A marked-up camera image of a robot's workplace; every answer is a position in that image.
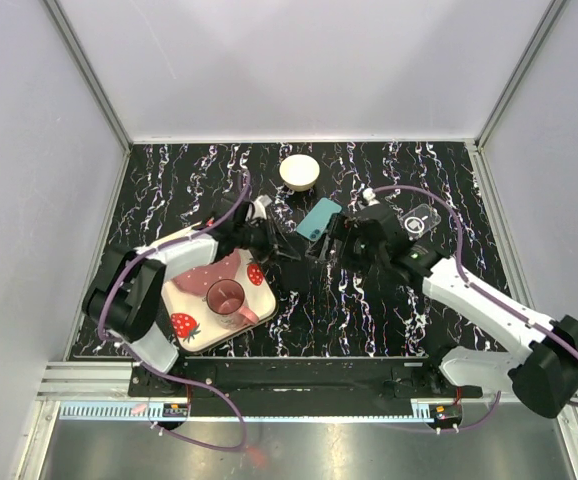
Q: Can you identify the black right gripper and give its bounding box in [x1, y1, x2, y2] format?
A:
[306, 213, 387, 277]

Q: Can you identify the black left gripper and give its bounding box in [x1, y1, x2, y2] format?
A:
[233, 215, 300, 264]

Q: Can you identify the phone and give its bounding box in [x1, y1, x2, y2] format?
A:
[296, 198, 342, 242]

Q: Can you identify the clear transparent phone case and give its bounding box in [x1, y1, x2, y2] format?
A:
[400, 204, 441, 240]

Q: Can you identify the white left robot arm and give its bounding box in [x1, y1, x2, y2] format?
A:
[82, 196, 301, 396]

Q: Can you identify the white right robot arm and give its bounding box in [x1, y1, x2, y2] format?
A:
[297, 199, 578, 418]

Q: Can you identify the cream ceramic bowl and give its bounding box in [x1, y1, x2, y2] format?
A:
[279, 154, 320, 192]

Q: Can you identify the white strawberry tray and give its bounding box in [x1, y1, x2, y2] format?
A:
[162, 250, 277, 354]

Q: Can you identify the pink dotted plate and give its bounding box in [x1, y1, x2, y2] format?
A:
[172, 250, 241, 297]

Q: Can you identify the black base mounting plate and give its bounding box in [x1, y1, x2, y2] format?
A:
[127, 355, 484, 401]

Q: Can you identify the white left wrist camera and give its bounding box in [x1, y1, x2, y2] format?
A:
[251, 195, 271, 220]

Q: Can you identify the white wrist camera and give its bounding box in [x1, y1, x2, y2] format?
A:
[251, 195, 271, 220]
[361, 188, 379, 206]

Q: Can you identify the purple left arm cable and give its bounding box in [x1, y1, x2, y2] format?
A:
[97, 172, 253, 451]

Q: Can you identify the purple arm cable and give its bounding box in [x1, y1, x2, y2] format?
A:
[97, 172, 253, 451]
[363, 185, 578, 435]

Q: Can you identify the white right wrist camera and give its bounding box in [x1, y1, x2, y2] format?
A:
[361, 188, 379, 206]

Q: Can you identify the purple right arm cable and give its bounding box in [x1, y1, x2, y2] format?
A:
[363, 185, 578, 435]

